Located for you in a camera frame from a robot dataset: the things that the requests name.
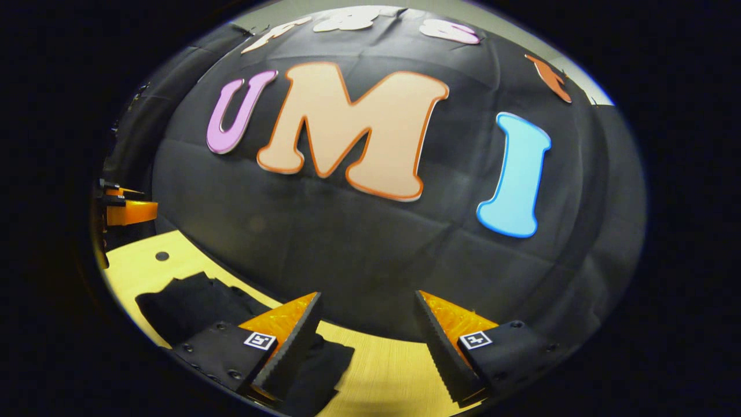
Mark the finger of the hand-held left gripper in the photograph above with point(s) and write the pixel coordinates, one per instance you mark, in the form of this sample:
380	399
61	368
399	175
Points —
133	213
124	191

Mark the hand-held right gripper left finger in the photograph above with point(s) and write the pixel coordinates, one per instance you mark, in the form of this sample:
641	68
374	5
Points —
295	347

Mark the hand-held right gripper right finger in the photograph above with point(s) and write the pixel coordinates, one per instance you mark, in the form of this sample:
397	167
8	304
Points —
443	353

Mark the black button shirt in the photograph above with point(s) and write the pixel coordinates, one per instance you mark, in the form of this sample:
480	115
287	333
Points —
185	307

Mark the black backdrop cloth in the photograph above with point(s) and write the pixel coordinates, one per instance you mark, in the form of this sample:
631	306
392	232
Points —
347	243

